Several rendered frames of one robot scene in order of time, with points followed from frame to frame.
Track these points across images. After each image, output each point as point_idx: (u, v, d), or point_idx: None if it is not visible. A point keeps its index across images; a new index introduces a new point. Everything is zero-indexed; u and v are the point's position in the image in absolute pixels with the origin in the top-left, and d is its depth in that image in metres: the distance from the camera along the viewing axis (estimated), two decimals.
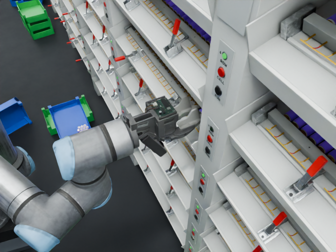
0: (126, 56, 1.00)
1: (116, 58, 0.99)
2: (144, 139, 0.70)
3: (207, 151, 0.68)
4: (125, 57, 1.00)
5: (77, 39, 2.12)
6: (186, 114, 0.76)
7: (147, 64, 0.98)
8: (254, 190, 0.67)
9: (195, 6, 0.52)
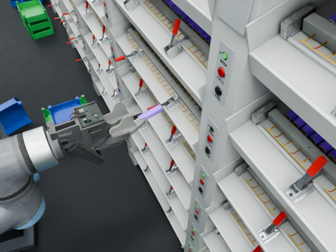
0: (126, 56, 1.00)
1: (116, 58, 0.99)
2: (71, 149, 0.64)
3: (207, 151, 0.68)
4: (125, 57, 1.00)
5: (77, 39, 2.12)
6: None
7: (147, 64, 0.98)
8: (254, 190, 0.67)
9: (195, 6, 0.52)
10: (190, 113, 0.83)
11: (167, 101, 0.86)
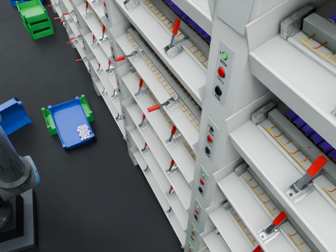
0: (126, 56, 1.00)
1: (116, 58, 0.99)
2: None
3: (207, 151, 0.68)
4: (125, 57, 1.00)
5: (77, 39, 2.12)
6: None
7: (147, 64, 0.98)
8: (254, 190, 0.67)
9: (195, 6, 0.52)
10: (190, 113, 0.83)
11: (167, 101, 0.86)
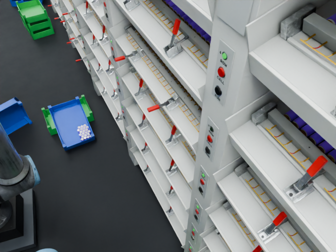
0: (126, 56, 1.00)
1: (116, 58, 0.99)
2: None
3: (207, 151, 0.68)
4: (125, 57, 1.00)
5: (77, 39, 2.12)
6: None
7: (147, 64, 0.98)
8: (254, 190, 0.67)
9: (195, 6, 0.52)
10: (190, 113, 0.83)
11: (167, 101, 0.86)
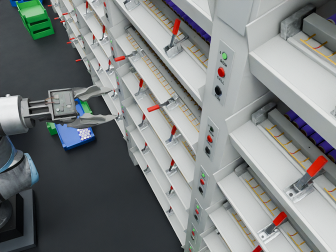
0: (126, 56, 1.00)
1: (116, 58, 0.99)
2: (42, 120, 0.71)
3: (207, 151, 0.68)
4: (125, 57, 1.00)
5: (77, 39, 2.12)
6: (95, 95, 0.76)
7: (147, 64, 0.98)
8: (254, 190, 0.67)
9: (195, 6, 0.52)
10: (190, 113, 0.83)
11: (167, 101, 0.86)
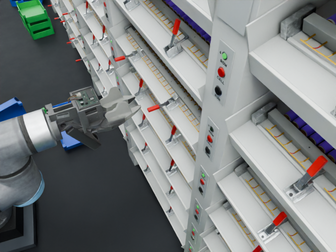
0: (126, 56, 1.00)
1: (116, 58, 0.99)
2: (69, 131, 0.68)
3: (207, 151, 0.68)
4: (125, 57, 1.00)
5: (77, 39, 2.12)
6: None
7: (147, 64, 0.98)
8: (254, 190, 0.67)
9: (195, 6, 0.52)
10: (190, 113, 0.83)
11: (167, 101, 0.86)
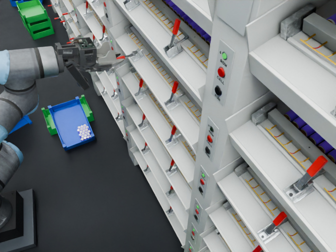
0: (126, 56, 1.00)
1: (116, 58, 0.99)
2: (69, 67, 0.90)
3: (207, 151, 0.68)
4: (125, 57, 1.00)
5: None
6: None
7: (151, 61, 0.98)
8: (254, 190, 0.67)
9: (195, 6, 0.52)
10: (190, 113, 0.83)
11: (170, 99, 0.86)
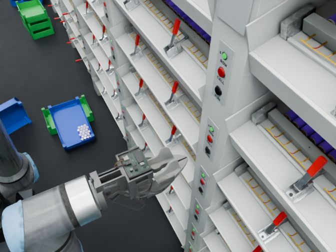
0: (136, 46, 0.99)
1: (138, 36, 0.97)
2: (115, 198, 0.59)
3: (207, 151, 0.68)
4: (137, 46, 0.99)
5: (77, 39, 2.12)
6: None
7: (152, 61, 0.98)
8: (254, 190, 0.67)
9: (195, 6, 0.52)
10: (190, 113, 0.83)
11: (170, 99, 0.86)
